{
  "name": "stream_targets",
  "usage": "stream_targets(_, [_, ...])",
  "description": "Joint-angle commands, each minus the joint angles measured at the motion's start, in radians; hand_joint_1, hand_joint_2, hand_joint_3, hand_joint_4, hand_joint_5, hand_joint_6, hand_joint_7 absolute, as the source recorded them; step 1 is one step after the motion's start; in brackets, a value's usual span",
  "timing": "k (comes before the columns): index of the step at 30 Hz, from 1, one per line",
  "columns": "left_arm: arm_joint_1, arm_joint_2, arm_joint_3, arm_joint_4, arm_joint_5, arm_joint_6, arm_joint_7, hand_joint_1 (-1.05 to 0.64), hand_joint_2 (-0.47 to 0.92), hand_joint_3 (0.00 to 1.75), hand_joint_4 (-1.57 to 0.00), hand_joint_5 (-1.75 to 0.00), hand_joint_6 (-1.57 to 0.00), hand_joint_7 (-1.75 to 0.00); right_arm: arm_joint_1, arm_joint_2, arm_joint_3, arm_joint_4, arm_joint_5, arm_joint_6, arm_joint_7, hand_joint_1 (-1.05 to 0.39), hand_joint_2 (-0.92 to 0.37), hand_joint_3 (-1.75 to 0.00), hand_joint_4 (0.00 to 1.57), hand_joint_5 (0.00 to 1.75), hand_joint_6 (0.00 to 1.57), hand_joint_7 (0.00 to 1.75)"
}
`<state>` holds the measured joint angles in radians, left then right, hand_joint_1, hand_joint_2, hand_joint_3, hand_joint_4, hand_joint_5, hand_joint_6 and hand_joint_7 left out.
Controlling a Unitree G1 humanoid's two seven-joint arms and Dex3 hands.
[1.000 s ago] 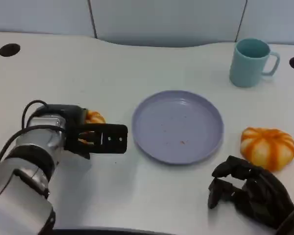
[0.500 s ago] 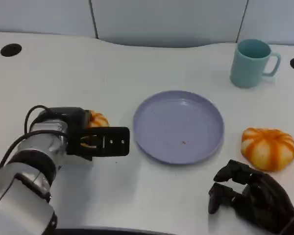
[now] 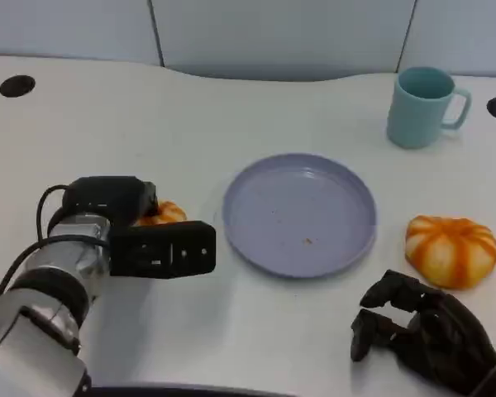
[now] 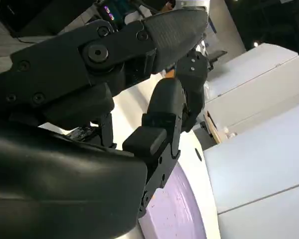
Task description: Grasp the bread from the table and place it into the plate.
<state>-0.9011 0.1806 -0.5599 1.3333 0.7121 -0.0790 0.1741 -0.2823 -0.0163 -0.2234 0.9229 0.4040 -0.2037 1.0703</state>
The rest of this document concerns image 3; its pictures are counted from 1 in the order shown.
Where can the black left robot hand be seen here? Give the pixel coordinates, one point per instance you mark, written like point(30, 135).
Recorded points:
point(107, 196)

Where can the orange and white bread roll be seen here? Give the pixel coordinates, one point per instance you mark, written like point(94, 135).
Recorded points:
point(450, 250)
point(169, 213)

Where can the grey partition panel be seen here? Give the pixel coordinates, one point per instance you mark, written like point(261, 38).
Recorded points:
point(66, 25)
point(281, 37)
point(463, 33)

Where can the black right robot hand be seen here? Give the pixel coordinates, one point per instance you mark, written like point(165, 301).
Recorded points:
point(442, 339)

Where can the lilac plate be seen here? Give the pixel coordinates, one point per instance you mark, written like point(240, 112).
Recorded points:
point(297, 215)

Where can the pale green mug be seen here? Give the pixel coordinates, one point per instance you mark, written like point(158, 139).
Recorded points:
point(415, 120)

